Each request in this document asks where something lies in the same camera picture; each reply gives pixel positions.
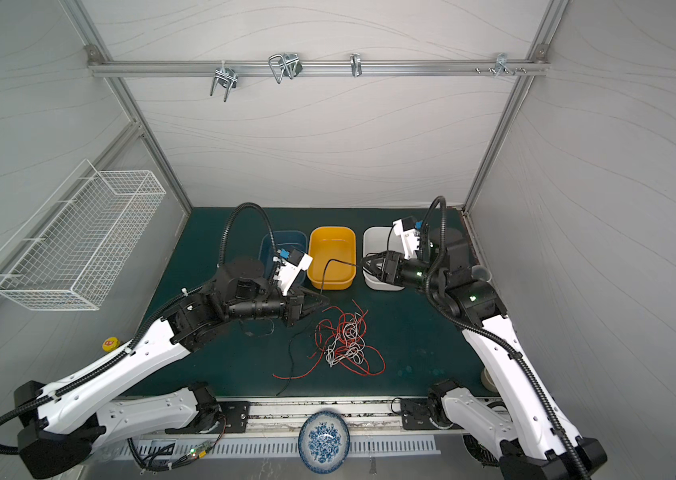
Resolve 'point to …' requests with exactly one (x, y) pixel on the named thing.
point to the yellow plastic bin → (334, 253)
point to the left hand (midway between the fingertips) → (330, 298)
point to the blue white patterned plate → (324, 441)
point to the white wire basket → (68, 252)
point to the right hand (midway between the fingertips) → (371, 254)
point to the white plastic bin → (377, 239)
